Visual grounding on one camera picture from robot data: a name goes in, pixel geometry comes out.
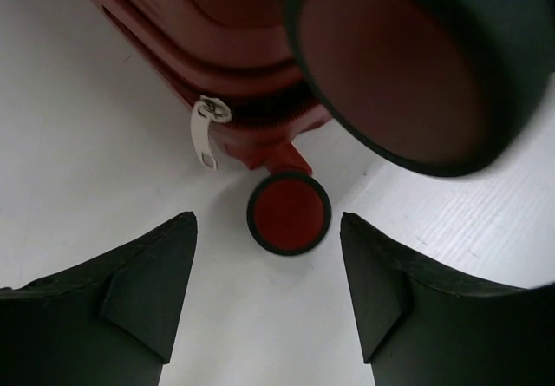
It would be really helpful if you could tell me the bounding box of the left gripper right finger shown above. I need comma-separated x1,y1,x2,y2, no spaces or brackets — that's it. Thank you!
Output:
340,213,554,385

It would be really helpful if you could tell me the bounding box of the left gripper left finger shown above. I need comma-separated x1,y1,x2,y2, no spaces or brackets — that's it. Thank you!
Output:
1,213,198,385

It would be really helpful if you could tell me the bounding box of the red suitcase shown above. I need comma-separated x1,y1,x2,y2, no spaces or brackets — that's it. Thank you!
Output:
91,0,554,256

